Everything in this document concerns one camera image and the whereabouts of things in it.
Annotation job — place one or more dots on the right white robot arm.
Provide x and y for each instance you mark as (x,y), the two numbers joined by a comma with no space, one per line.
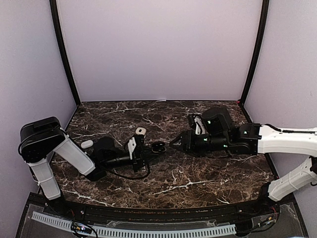
(255,138)

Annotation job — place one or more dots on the white slotted cable duct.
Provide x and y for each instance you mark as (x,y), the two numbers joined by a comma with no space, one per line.
(117,229)

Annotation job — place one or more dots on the black front rail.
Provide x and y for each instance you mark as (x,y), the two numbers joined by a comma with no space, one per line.
(240,212)

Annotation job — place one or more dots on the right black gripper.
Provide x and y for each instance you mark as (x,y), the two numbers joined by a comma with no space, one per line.
(188,144)

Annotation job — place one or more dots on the white oval charging case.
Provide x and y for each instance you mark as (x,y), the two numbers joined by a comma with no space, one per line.
(87,144)

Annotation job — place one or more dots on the right black frame post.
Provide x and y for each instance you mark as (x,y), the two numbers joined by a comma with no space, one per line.
(256,52)

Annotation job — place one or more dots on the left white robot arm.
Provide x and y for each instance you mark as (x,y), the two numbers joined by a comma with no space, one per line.
(93,160)

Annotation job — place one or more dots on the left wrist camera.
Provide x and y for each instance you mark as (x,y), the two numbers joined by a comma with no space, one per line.
(134,146)

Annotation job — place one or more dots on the small white charging case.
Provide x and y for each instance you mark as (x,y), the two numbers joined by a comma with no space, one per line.
(141,131)

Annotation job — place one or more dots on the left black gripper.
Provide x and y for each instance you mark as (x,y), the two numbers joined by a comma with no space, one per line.
(153,157)

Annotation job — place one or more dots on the black earbud case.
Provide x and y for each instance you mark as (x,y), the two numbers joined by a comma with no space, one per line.
(158,147)

